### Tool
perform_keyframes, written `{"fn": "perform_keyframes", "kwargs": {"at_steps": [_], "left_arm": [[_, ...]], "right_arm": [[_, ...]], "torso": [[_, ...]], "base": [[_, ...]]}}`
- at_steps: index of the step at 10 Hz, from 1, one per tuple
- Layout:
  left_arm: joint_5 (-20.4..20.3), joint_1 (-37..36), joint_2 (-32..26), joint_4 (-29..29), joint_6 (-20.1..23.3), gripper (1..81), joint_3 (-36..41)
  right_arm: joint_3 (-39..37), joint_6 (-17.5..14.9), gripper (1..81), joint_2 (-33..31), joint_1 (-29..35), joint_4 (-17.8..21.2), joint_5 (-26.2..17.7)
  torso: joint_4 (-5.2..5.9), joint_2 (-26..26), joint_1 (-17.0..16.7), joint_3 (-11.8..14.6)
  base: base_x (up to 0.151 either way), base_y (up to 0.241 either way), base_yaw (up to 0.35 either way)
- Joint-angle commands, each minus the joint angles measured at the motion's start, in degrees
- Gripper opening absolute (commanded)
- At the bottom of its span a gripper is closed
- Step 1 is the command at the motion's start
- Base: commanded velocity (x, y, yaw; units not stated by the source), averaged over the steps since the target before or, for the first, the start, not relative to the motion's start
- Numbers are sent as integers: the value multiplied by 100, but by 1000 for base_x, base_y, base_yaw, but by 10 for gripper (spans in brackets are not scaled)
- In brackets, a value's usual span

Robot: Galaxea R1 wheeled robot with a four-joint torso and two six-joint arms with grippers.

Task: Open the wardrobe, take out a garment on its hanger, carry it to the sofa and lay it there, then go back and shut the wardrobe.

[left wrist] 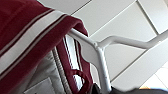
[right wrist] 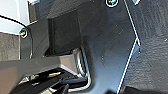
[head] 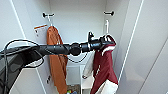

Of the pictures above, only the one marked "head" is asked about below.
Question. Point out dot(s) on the white wardrobe door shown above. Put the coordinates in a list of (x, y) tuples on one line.
[(150, 40), (10, 20)]

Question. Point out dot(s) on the white wardrobe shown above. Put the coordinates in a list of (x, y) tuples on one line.
[(80, 20)]

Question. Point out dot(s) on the black wardrobe hook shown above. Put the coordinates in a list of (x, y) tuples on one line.
[(108, 13), (47, 14)]

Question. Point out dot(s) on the dark door hinge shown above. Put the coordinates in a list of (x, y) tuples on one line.
[(49, 79)]

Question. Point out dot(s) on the red white varsity jacket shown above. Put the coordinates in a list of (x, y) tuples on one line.
[(105, 70)]

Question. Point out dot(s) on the white clothes hanger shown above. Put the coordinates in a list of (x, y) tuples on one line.
[(50, 20), (107, 26)]

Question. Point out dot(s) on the small colourful object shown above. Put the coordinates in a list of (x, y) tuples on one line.
[(70, 90)]

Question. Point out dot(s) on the orange hooded garment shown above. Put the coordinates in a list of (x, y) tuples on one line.
[(58, 73)]

